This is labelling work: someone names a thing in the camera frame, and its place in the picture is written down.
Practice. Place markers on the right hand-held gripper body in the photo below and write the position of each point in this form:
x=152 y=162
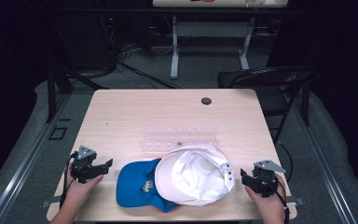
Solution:
x=264 y=182

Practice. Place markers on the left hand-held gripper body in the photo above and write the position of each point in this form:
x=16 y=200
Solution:
x=84 y=166

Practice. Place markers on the blue cap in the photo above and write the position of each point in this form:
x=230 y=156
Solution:
x=133 y=183

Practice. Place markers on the white cap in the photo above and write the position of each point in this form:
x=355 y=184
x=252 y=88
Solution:
x=195 y=174

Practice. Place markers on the clear acrylic rack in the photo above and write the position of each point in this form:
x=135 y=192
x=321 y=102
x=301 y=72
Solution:
x=180 y=137

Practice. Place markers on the person's left hand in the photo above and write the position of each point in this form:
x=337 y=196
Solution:
x=79 y=191

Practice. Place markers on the person's right hand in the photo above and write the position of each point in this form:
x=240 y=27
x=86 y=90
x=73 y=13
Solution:
x=268 y=208

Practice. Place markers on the black folding chair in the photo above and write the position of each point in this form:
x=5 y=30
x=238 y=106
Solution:
x=273 y=102

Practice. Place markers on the black table grommet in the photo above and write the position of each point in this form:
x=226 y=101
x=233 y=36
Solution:
x=206 y=100

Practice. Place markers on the white-legged desk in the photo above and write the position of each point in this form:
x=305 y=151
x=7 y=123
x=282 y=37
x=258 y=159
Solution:
x=174 y=46

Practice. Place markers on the metal floor rail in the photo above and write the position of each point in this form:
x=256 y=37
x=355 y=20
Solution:
x=28 y=161
x=323 y=168

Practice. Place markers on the black metal stand frame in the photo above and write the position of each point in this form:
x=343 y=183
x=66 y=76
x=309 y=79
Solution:
x=51 y=93

